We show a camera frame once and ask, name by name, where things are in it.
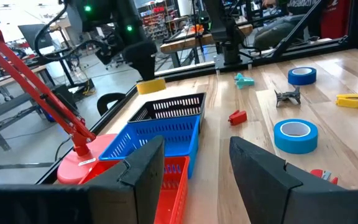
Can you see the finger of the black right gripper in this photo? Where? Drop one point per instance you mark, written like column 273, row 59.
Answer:
column 146, row 70

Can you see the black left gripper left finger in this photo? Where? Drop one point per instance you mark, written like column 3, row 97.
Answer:
column 73, row 202

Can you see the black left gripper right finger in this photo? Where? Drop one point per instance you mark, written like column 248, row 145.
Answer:
column 291, row 199

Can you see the yellow tape roll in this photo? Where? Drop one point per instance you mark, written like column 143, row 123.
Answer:
column 151, row 87

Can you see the red staple remover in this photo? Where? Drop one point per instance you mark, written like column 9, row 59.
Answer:
column 315, row 173

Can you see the light blue tape roll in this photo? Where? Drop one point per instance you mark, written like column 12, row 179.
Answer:
column 295, row 145

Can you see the red mini stapler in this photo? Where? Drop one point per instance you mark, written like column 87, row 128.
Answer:
column 238, row 118

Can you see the teal staple remover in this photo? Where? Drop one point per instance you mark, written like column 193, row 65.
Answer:
column 244, row 82

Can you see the black staple remover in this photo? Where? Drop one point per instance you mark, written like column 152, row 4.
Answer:
column 286, row 96

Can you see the yellow mini stapler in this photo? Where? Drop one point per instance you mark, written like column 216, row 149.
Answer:
column 350, row 102

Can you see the dark blue tape roll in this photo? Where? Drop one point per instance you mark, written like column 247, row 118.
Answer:
column 291, row 79

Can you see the parts bin shelf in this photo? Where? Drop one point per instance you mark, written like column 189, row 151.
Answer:
column 154, row 18

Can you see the red desk lamp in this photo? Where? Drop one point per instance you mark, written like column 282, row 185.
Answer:
column 79, row 161

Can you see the black plastic basket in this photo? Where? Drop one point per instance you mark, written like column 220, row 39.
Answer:
column 169, row 109

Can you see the wooden workbench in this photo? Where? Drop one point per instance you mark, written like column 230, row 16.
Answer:
column 185, row 42

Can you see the blue plastic basket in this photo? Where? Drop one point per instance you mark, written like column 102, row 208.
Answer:
column 172, row 137

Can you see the red plastic basket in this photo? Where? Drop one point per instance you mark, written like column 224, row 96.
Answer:
column 176, row 193

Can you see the dark monitor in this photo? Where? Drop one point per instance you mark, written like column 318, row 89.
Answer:
column 33, row 34

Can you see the person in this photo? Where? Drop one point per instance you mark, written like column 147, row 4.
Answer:
column 275, row 34

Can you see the red tool cabinet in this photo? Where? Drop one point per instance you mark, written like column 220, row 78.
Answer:
column 334, row 21

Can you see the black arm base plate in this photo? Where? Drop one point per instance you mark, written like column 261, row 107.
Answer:
column 219, row 63

